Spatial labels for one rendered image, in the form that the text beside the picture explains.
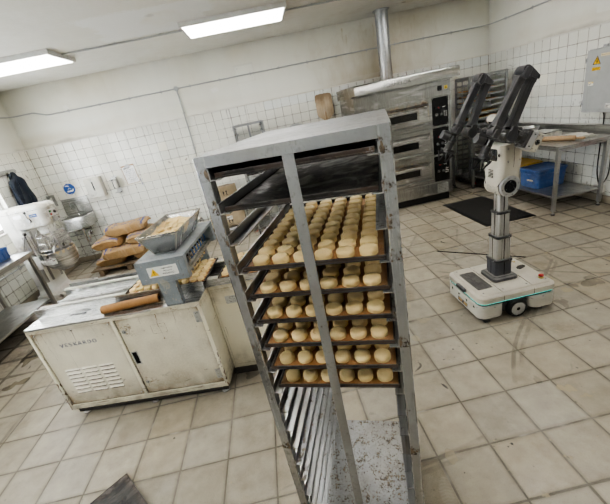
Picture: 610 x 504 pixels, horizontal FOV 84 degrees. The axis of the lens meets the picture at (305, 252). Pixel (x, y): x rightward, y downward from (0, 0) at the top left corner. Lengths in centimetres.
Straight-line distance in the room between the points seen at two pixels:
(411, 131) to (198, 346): 457
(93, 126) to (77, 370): 471
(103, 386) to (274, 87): 508
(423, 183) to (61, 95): 604
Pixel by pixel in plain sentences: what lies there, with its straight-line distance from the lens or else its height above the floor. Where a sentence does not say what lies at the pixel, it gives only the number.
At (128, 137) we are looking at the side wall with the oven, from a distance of 683.
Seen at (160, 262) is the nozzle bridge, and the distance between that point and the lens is 236.
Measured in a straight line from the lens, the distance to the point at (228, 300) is 259.
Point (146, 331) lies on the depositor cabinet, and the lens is 270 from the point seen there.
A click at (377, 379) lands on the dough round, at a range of 120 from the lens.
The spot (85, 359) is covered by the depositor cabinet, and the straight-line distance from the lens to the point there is 306.
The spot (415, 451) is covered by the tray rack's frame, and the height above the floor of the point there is 78.
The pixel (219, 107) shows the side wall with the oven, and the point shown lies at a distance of 647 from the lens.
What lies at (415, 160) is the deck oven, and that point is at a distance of 599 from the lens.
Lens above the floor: 188
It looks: 23 degrees down
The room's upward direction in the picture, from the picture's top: 12 degrees counter-clockwise
